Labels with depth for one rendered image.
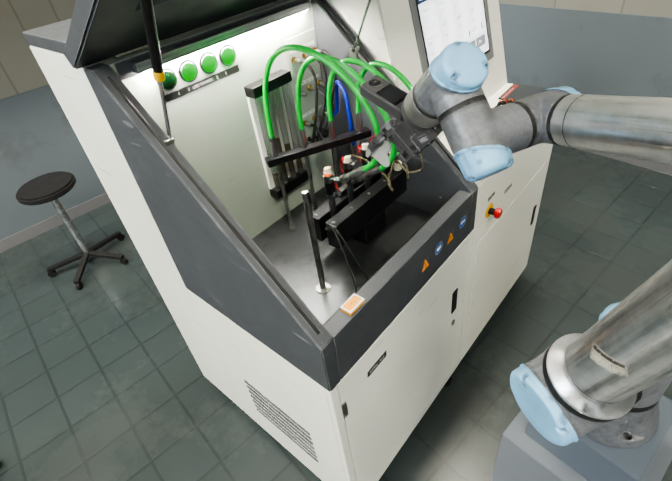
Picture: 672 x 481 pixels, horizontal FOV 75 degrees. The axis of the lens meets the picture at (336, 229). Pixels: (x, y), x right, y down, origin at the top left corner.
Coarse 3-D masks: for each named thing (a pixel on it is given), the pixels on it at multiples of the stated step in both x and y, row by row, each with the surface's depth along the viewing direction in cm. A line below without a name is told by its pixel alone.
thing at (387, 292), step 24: (456, 192) 127; (432, 216) 119; (456, 216) 122; (408, 240) 113; (432, 240) 115; (456, 240) 129; (384, 264) 107; (408, 264) 108; (432, 264) 120; (360, 288) 102; (384, 288) 102; (408, 288) 113; (336, 312) 97; (360, 312) 97; (384, 312) 107; (336, 336) 92; (360, 336) 101
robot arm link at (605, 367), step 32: (640, 288) 45; (608, 320) 49; (640, 320) 44; (544, 352) 63; (576, 352) 55; (608, 352) 49; (640, 352) 45; (512, 384) 66; (544, 384) 60; (576, 384) 56; (608, 384) 51; (640, 384) 49; (544, 416) 60; (576, 416) 57; (608, 416) 55
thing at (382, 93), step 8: (368, 80) 82; (376, 80) 81; (384, 80) 82; (360, 88) 82; (368, 88) 81; (376, 88) 81; (384, 88) 80; (392, 88) 80; (368, 96) 82; (376, 96) 80; (384, 96) 79; (392, 96) 79; (400, 96) 79; (376, 104) 81; (384, 104) 79; (392, 104) 78; (400, 104) 78; (392, 112) 79; (400, 112) 77; (400, 120) 78
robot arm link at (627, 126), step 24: (552, 96) 64; (576, 96) 61; (600, 96) 58; (624, 96) 55; (552, 120) 62; (576, 120) 59; (600, 120) 56; (624, 120) 53; (648, 120) 50; (576, 144) 60; (600, 144) 57; (624, 144) 53; (648, 144) 51
